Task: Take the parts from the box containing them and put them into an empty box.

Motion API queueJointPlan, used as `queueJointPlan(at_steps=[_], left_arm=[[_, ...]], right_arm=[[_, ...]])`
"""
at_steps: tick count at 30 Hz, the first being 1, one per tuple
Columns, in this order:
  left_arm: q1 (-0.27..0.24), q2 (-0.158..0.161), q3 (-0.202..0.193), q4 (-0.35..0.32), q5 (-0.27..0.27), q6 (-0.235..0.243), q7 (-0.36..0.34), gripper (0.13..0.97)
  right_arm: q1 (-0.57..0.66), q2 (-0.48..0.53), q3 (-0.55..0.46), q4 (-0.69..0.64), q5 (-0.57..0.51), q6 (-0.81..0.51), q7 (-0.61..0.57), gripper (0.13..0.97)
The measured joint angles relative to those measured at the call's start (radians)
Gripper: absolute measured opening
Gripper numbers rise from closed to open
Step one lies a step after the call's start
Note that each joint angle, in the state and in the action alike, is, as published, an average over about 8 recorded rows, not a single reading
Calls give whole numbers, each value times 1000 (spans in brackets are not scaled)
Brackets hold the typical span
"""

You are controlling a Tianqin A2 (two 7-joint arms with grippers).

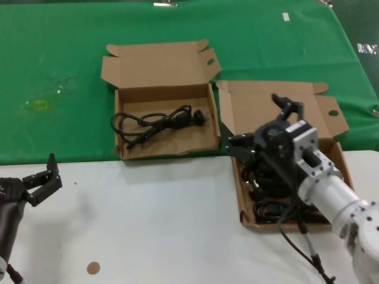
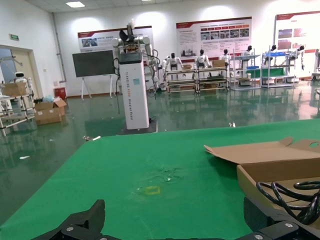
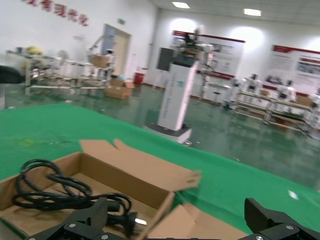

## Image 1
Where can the round brown sticker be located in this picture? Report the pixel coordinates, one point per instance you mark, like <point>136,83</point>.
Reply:
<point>93,268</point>

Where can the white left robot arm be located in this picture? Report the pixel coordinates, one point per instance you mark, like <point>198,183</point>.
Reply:
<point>1,264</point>

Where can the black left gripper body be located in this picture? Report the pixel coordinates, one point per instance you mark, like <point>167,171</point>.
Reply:
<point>12,213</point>

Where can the cardboard box with oval hole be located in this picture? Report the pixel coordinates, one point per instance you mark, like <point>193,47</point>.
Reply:
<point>165,139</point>

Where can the long metal cloth clip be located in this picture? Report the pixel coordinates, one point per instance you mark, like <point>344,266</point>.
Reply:
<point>165,4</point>

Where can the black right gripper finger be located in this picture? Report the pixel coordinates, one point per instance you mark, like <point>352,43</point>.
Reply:
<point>242,146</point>
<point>293,111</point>

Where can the cardboard box with round hole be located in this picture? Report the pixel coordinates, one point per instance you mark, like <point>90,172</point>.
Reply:
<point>251,103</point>

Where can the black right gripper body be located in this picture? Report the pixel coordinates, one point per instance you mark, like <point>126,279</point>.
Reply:
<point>275,142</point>

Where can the white tape piece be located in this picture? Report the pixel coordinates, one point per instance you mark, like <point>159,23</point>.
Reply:
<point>285,16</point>

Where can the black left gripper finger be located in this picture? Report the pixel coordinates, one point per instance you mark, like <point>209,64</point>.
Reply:
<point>38,179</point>
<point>47,192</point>

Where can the silver foil patch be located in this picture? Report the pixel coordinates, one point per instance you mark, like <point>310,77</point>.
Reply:
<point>367,48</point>

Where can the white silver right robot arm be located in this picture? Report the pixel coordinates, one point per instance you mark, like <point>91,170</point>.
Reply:
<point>328,195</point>

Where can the green table cloth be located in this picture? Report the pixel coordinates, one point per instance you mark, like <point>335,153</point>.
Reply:
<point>59,44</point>

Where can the small metal cloth clip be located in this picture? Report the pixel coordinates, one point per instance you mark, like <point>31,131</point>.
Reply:
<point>325,1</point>

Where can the clear tape scraps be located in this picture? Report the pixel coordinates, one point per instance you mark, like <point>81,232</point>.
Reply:
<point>60,88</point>

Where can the metal clip at cloth edge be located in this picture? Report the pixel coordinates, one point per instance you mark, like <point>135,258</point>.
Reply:
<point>376,112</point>

